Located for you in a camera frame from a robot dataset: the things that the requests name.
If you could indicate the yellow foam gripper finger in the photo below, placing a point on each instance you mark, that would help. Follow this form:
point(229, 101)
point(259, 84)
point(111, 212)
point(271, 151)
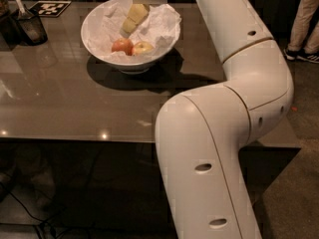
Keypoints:
point(136, 15)

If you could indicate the yellow-red apple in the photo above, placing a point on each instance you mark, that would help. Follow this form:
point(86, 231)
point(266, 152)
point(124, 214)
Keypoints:
point(141, 47)

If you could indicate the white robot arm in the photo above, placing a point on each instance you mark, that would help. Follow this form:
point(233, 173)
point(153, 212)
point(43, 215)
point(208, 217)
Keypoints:
point(200, 132)

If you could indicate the white ceramic bowl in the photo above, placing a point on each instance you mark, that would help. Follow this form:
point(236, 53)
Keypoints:
point(130, 37)

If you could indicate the red apple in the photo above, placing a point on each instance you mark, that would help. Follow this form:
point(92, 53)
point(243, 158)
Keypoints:
point(123, 45)

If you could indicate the white crumpled paper towel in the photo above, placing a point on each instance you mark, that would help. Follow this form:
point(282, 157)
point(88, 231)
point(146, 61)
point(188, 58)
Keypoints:
point(102, 26)

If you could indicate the black white marker tag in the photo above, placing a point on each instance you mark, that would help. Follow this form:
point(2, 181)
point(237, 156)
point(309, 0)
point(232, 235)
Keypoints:
point(50, 8)

